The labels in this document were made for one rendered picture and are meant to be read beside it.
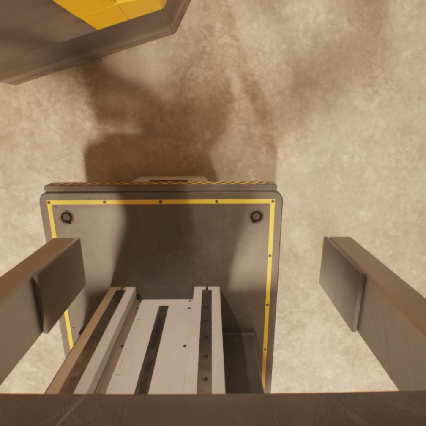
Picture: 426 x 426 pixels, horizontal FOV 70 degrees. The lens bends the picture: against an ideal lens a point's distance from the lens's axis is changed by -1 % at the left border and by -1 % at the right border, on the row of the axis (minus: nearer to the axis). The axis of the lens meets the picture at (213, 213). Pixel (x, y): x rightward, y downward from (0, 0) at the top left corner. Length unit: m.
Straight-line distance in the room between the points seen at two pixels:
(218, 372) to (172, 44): 1.01
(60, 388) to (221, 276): 0.50
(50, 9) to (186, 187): 0.50
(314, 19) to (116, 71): 0.70
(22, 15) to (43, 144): 0.60
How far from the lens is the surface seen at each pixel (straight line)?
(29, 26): 0.89
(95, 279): 1.04
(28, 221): 1.44
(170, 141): 1.19
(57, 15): 0.86
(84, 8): 0.86
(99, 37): 1.04
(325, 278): 0.16
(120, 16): 0.94
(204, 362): 0.72
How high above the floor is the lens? 1.18
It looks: 74 degrees down
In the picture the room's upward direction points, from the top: 179 degrees clockwise
